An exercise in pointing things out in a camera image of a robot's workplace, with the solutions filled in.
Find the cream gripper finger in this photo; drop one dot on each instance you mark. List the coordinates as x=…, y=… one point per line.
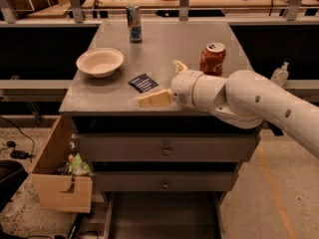
x=160, y=98
x=179, y=66

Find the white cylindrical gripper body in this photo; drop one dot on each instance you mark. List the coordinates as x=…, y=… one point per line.
x=183, y=86

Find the dark blue rxbar wrapper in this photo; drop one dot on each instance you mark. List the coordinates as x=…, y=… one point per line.
x=143, y=83

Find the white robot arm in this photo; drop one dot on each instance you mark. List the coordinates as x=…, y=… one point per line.
x=244, y=99

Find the grey drawer cabinet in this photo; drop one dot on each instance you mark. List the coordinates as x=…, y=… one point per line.
x=107, y=106

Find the grey top drawer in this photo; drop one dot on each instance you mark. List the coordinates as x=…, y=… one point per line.
x=166, y=148

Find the grey middle drawer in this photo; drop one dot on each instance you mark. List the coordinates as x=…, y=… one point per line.
x=164, y=181

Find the grey open bottom drawer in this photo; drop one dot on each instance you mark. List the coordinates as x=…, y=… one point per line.
x=163, y=215

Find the orange soda can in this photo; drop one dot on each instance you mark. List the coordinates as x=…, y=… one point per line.
x=212, y=57

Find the blue silver energy drink can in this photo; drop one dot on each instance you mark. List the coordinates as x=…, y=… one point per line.
x=134, y=23

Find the white paper bowl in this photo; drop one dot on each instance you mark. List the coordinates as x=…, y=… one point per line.
x=100, y=62

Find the clear hand sanitizer bottle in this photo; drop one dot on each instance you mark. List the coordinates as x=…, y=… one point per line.
x=280, y=75

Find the green crumpled snack bag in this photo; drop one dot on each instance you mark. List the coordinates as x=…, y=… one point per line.
x=78, y=167

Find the wooden open side box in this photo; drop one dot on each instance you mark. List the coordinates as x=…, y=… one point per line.
x=57, y=189

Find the black bin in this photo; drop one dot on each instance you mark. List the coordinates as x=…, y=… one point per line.
x=12, y=175

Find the metal rail frame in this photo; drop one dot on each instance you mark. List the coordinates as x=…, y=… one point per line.
x=82, y=11

